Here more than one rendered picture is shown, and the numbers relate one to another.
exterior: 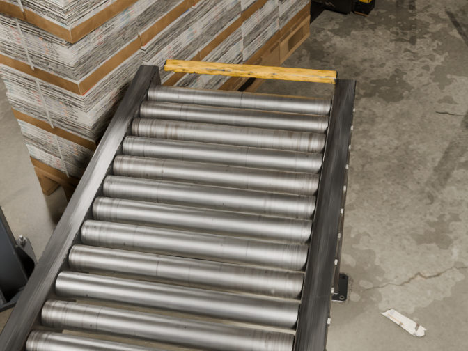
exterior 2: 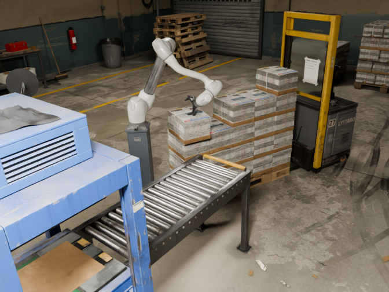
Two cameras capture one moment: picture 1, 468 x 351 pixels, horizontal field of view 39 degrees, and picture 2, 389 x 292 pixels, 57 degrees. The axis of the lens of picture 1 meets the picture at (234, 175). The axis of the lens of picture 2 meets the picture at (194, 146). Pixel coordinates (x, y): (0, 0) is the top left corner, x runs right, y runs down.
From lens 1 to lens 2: 1.65 m
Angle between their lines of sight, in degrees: 27
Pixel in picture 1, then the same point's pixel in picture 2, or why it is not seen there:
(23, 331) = not seen: hidden behind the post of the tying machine
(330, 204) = (219, 192)
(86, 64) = (189, 153)
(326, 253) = (210, 200)
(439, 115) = (320, 212)
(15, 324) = not seen: hidden behind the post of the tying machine
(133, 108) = (189, 162)
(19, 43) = (174, 143)
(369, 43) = (310, 182)
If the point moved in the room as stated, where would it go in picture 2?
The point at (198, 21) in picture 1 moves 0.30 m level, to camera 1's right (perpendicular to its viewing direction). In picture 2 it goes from (233, 153) to (261, 157)
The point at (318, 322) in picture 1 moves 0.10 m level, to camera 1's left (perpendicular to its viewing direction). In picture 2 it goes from (197, 210) to (184, 207)
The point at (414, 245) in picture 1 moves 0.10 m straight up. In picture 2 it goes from (281, 246) to (281, 237)
